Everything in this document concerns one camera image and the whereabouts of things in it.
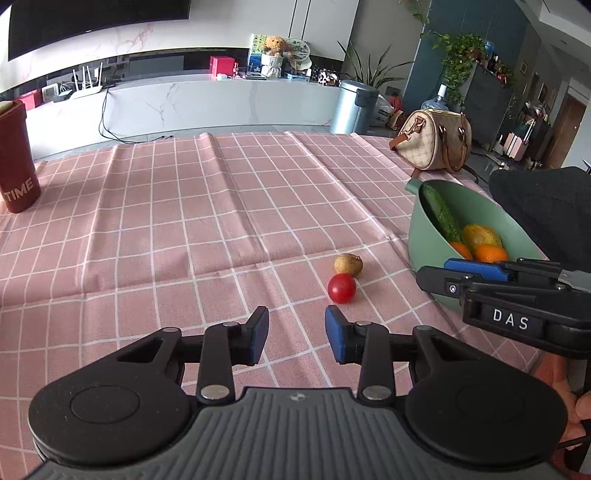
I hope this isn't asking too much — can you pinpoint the orange tangerine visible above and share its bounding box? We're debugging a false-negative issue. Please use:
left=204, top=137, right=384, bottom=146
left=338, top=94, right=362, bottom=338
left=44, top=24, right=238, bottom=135
left=474, top=244, right=509, bottom=264

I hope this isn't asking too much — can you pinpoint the black sleeve forearm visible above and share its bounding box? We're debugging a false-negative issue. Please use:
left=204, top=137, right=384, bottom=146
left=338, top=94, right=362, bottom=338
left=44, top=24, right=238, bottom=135
left=489, top=167, right=591, bottom=272

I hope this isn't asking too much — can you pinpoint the person's right hand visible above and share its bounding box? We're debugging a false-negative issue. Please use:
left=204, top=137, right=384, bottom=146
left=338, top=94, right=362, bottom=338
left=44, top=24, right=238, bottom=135
left=535, top=353, right=591, bottom=441

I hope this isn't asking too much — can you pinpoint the red tomato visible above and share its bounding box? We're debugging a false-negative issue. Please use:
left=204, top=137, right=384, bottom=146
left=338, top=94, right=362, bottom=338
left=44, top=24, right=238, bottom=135
left=327, top=273, right=356, bottom=304

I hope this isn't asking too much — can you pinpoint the brown kiwi fruit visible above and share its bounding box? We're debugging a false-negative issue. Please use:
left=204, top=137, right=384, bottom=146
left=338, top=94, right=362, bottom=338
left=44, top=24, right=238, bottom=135
left=334, top=253, right=363, bottom=277

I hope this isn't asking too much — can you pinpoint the green colander bowl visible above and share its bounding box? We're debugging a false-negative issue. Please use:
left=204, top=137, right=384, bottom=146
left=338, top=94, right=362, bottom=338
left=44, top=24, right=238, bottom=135
left=404, top=178, right=546, bottom=312

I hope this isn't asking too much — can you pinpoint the green cucumber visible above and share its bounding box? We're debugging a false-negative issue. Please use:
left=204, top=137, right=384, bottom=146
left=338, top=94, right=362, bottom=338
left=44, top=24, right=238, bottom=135
left=423, top=184, right=462, bottom=242

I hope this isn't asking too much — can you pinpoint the pink checkered tablecloth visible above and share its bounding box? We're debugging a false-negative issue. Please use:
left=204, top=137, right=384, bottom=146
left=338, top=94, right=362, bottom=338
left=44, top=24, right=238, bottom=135
left=1, top=133, right=537, bottom=479

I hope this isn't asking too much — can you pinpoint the beige checkered handbag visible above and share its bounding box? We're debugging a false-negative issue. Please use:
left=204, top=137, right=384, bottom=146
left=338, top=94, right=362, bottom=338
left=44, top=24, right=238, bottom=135
left=389, top=109, right=472, bottom=178

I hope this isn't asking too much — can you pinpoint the dark cabinet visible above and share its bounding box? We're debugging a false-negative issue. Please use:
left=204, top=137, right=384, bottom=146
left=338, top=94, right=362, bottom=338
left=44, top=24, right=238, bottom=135
left=464, top=65, right=512, bottom=146

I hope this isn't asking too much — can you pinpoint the water dispenser bottle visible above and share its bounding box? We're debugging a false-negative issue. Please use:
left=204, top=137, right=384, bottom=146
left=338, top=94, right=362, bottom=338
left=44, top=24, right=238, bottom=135
left=421, top=84, right=449, bottom=111

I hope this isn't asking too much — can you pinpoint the silver trash can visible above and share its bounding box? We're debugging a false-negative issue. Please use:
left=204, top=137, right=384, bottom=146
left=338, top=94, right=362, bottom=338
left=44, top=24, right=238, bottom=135
left=331, top=80, right=379, bottom=134

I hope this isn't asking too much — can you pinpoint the white marble tv console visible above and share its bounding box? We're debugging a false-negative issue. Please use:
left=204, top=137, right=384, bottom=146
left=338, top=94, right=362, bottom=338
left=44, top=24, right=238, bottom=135
left=26, top=74, right=339, bottom=159

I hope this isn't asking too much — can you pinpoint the dark red tumbler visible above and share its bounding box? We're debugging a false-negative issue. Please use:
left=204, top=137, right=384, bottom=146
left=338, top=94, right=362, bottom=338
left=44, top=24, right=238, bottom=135
left=0, top=101, right=41, bottom=213

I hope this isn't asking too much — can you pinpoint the green potted plant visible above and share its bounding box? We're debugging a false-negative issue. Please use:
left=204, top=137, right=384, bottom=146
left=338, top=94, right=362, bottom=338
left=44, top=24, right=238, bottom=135
left=338, top=41, right=414, bottom=89

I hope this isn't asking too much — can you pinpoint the hanging ivy plant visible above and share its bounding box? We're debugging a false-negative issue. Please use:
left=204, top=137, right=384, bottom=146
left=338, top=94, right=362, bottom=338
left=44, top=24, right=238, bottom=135
left=402, top=1, right=484, bottom=111

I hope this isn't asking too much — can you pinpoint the red box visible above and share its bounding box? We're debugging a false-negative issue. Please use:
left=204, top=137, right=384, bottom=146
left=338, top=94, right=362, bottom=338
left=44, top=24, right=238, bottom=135
left=209, top=56, right=238, bottom=77

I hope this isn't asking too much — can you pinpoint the teddy bear bouquet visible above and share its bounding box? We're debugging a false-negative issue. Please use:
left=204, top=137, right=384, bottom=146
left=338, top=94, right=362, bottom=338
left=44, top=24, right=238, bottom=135
left=262, top=36, right=287, bottom=79

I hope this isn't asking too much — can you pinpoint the white wifi router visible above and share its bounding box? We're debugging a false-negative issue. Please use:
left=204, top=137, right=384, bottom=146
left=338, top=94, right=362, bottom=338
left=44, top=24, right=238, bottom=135
left=70, top=64, right=104, bottom=99

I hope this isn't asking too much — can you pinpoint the pink box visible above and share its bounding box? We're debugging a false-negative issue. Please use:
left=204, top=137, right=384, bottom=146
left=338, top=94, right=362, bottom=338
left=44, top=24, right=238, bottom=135
left=18, top=89, right=43, bottom=111

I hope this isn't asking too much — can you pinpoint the black television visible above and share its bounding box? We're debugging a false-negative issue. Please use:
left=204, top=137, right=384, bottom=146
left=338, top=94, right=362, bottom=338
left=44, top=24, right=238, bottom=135
left=8, top=0, right=190, bottom=60

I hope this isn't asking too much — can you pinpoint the black power cable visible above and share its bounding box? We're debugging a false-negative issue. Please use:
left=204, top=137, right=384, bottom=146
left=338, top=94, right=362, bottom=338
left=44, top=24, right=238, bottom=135
left=97, top=85, right=174, bottom=145

